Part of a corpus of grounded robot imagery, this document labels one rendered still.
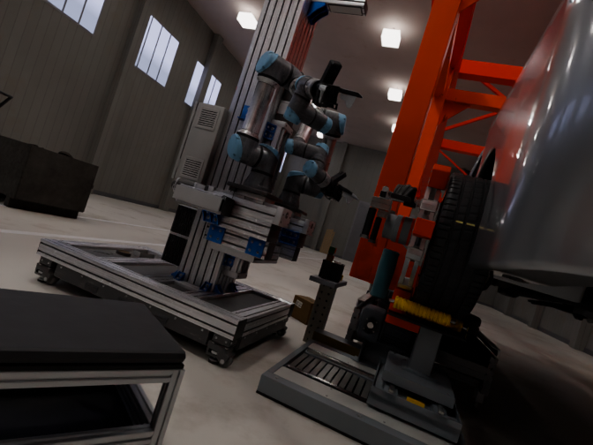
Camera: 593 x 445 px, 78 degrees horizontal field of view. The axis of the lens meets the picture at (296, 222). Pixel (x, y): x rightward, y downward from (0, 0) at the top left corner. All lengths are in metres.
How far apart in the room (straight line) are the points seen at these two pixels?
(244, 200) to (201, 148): 0.51
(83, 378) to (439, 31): 2.53
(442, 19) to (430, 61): 0.27
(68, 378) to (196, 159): 1.53
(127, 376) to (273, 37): 1.93
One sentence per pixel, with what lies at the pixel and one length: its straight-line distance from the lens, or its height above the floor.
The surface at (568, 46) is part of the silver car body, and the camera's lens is 1.17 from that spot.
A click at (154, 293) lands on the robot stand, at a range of 1.91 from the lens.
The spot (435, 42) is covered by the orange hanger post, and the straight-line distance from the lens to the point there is 2.69.
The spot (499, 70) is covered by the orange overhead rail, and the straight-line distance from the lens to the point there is 5.47.
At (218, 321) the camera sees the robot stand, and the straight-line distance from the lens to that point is 1.74.
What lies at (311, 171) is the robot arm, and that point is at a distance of 1.79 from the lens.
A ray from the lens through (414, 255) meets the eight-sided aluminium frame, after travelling 1.63.
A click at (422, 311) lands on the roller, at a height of 0.51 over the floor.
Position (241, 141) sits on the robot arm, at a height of 1.01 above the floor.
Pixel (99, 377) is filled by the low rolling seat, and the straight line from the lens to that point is 0.89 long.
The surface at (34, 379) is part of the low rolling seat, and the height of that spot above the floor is 0.28.
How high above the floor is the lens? 0.68
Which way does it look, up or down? 1 degrees up
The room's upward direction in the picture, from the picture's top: 17 degrees clockwise
